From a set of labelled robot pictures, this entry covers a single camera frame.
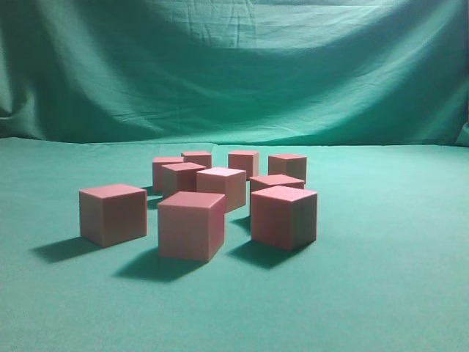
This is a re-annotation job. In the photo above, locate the green cloth backdrop and cover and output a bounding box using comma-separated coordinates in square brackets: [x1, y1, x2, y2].
[1, 1, 468, 351]

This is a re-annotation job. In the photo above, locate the pink cube placed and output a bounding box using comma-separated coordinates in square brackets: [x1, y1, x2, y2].
[268, 154, 307, 182]
[181, 151, 213, 169]
[152, 156, 183, 192]
[228, 150, 260, 180]

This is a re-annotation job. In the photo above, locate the pink cube column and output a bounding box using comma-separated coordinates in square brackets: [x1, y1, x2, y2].
[158, 191, 226, 262]
[250, 186, 319, 251]
[78, 184, 147, 247]
[196, 167, 246, 213]
[161, 162, 206, 198]
[250, 174, 305, 192]

